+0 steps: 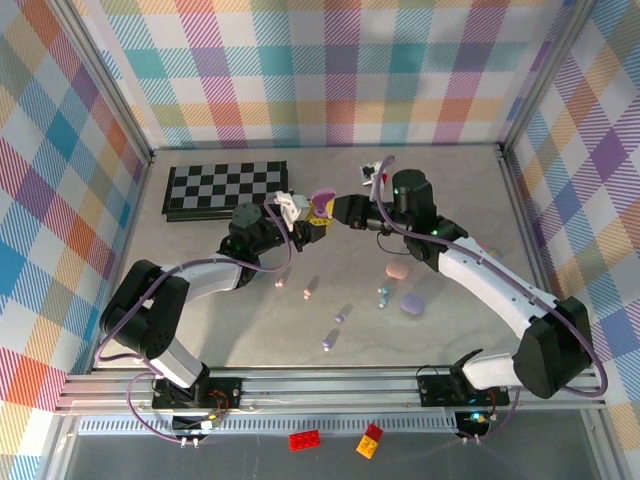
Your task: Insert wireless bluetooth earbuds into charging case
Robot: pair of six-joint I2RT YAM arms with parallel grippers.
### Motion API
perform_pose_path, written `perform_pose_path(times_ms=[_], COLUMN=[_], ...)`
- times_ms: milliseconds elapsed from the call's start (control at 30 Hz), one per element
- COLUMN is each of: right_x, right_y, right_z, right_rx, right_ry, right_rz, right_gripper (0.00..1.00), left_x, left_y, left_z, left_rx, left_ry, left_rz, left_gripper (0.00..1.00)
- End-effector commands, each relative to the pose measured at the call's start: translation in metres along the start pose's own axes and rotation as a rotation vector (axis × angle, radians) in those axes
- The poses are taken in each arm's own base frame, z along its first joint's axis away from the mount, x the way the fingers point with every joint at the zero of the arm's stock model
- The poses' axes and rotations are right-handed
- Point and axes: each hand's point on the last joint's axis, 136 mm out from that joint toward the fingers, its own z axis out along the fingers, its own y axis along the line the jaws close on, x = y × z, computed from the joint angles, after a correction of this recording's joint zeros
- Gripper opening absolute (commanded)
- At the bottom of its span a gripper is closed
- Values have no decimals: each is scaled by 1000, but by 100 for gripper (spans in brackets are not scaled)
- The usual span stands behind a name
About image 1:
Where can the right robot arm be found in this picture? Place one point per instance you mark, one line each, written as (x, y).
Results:
(490, 285)

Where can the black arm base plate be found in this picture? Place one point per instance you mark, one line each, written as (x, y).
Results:
(430, 390)
(230, 390)

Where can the orange yellow toy brick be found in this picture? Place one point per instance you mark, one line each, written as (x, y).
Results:
(366, 446)

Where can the black folding chessboard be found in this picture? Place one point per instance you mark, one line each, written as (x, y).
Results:
(215, 190)

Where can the large red toy brick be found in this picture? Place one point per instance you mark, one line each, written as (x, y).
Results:
(304, 441)

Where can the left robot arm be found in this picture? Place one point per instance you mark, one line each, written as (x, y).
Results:
(145, 320)

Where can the pink earbud charging case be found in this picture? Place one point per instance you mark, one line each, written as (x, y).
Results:
(397, 270)

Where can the magenta earbud charging case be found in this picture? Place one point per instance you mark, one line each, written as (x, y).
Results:
(324, 197)

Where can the lavender earbud charging case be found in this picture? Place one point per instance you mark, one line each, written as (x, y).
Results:
(413, 304)

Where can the aluminium side rail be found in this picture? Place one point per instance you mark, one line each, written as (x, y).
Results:
(130, 225)
(531, 225)

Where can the lavender earbud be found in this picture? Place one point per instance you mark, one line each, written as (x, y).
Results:
(326, 344)
(340, 317)

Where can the aluminium front rail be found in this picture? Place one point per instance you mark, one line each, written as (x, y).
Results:
(325, 390)

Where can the small red toy brick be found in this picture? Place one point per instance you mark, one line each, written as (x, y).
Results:
(374, 431)

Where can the aluminium frame post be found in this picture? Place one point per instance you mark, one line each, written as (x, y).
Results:
(547, 75)
(106, 80)

